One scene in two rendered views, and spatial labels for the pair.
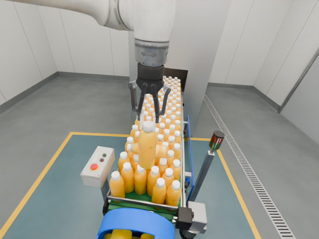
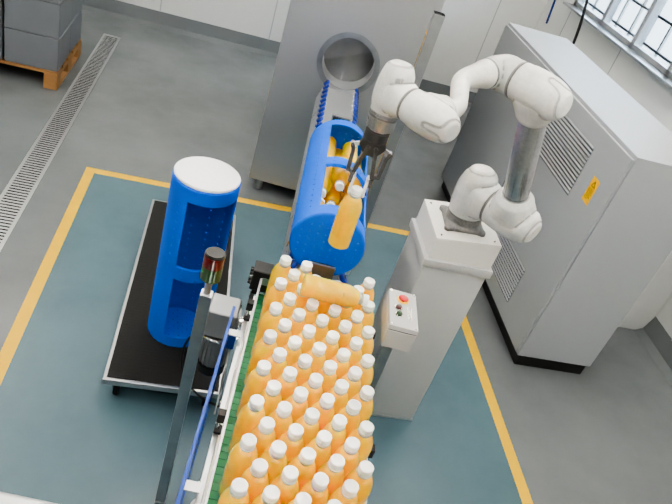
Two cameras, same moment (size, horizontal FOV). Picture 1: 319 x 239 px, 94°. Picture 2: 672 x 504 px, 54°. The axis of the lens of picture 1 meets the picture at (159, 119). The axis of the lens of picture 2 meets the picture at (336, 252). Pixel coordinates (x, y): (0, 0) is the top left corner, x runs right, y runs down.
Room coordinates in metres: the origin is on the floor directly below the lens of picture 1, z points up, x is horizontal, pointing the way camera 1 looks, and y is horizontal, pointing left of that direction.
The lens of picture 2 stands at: (2.27, -0.31, 2.43)
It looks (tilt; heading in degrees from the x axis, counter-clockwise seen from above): 33 degrees down; 169
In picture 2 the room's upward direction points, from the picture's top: 19 degrees clockwise
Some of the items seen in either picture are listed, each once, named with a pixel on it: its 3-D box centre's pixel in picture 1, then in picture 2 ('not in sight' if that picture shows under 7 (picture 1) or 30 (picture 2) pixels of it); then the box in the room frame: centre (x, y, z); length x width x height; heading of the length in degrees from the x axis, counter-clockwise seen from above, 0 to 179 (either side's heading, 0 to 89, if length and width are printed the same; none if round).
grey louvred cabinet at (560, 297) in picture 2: not in sight; (540, 182); (-1.70, 1.64, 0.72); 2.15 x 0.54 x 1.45; 5
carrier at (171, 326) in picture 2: not in sight; (191, 257); (-0.17, -0.47, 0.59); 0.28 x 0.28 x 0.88
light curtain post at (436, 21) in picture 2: not in sight; (386, 158); (-1.17, 0.45, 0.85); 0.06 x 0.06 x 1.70; 87
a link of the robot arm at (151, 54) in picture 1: (151, 52); (381, 120); (0.43, 0.04, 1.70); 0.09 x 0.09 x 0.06
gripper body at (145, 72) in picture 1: (150, 78); (373, 141); (0.43, 0.04, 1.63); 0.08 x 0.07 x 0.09; 86
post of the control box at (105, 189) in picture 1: (110, 209); (352, 421); (0.52, 0.31, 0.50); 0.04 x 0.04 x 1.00; 87
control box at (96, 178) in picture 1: (99, 165); (398, 319); (0.52, 0.31, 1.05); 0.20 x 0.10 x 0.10; 177
